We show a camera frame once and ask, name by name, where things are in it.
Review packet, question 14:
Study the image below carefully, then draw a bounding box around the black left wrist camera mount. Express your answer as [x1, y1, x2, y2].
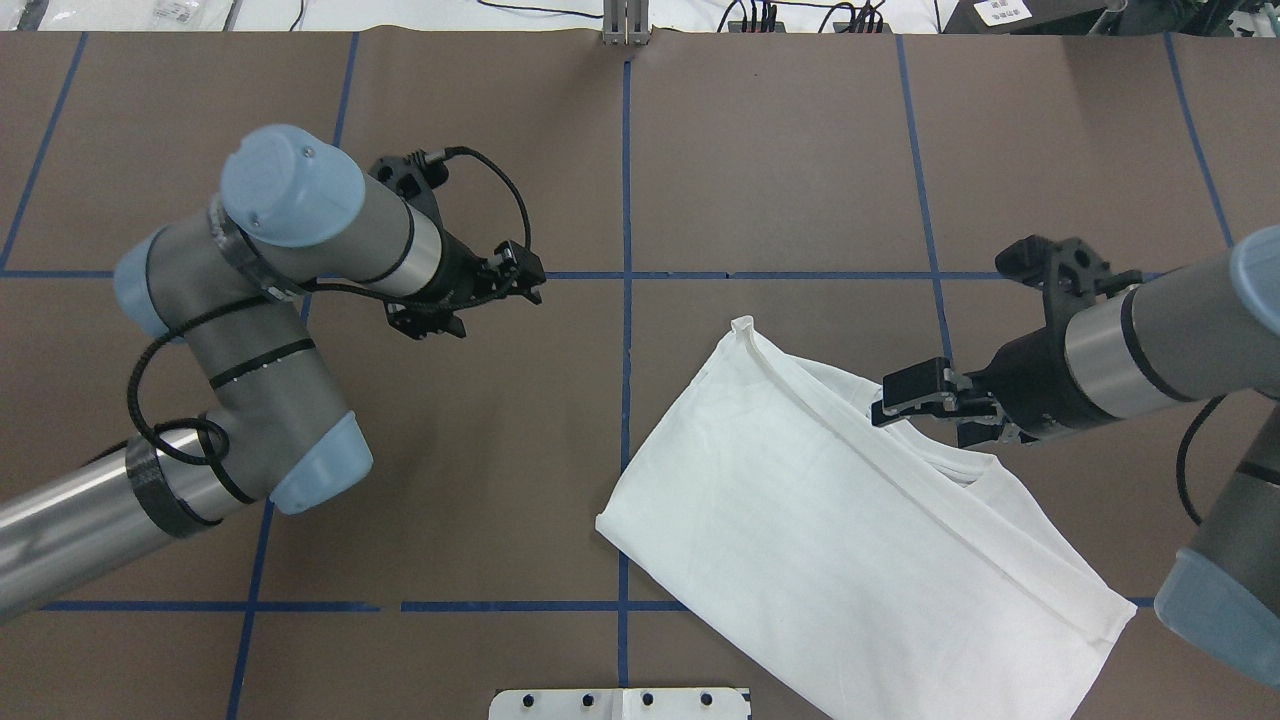
[369, 149, 451, 215]

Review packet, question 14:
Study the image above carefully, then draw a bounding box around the white long-sleeve printed shirt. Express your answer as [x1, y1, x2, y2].
[595, 316, 1137, 719]

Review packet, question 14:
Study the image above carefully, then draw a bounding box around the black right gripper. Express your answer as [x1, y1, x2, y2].
[870, 331, 1091, 447]

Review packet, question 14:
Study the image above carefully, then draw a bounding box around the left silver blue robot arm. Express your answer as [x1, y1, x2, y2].
[1, 124, 547, 620]

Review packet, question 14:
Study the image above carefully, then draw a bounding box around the black box with white label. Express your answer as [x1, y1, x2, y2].
[942, 1, 1114, 35]

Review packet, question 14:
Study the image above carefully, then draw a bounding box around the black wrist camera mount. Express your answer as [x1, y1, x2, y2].
[369, 149, 451, 215]
[995, 234, 1146, 327]

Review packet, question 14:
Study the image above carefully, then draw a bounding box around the black braided right camera cable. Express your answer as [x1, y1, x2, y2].
[1175, 395, 1229, 527]

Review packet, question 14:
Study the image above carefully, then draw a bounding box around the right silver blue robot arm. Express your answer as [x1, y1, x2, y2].
[870, 227, 1279, 688]

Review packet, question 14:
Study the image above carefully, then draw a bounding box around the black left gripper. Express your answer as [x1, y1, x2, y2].
[385, 233, 547, 340]

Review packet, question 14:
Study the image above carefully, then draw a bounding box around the aluminium frame post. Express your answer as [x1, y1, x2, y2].
[602, 0, 652, 46]

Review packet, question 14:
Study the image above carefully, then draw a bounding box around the white camera stand base plate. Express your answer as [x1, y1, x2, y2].
[488, 687, 753, 719]

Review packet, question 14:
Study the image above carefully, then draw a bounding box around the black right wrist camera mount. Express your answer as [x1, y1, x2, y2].
[995, 234, 1146, 327]

